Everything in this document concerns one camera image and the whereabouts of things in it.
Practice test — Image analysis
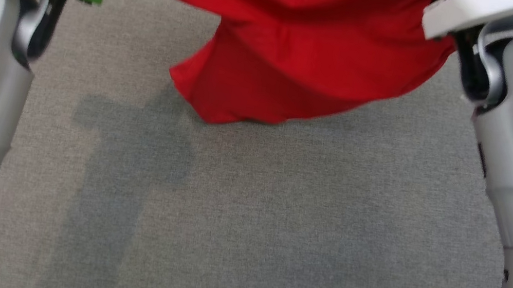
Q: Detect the red basketball jersey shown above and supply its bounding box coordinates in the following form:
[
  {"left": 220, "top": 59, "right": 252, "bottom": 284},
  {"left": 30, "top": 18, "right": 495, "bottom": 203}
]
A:
[{"left": 64, "top": 0, "right": 465, "bottom": 162}]

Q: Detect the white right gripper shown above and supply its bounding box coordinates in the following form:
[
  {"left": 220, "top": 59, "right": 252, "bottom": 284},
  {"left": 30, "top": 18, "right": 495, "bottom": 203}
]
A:
[{"left": 418, "top": 0, "right": 513, "bottom": 55}]

